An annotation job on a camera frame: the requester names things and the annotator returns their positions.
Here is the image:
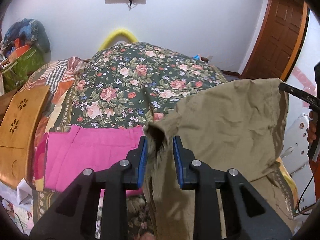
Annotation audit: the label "olive khaki pants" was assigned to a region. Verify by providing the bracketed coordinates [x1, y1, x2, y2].
[143, 78, 296, 239]

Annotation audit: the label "person right hand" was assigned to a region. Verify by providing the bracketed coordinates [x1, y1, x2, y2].
[307, 111, 317, 144]

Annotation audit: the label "white paper sheet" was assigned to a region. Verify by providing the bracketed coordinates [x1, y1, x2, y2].
[17, 178, 33, 205]

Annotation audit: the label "brown wooden door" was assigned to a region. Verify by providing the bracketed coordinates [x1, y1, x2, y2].
[241, 0, 309, 81]

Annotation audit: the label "pink folded cloth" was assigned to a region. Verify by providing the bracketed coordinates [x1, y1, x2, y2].
[34, 125, 143, 192]

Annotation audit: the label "wooden folding lap table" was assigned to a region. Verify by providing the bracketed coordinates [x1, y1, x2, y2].
[1, 86, 49, 189]

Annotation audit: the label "striped orange blanket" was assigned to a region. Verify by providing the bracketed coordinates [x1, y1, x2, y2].
[18, 56, 86, 128]

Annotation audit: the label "floral dark green bedspread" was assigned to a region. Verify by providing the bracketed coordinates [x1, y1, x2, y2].
[31, 42, 299, 240]

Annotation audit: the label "yellow pool noodle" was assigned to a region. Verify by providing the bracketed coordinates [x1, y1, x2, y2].
[98, 29, 138, 51]

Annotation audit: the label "pile of colourful clothes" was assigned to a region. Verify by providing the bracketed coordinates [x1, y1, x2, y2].
[1, 18, 50, 56]

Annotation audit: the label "black cable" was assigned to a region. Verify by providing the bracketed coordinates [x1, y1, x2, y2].
[294, 160, 318, 215]

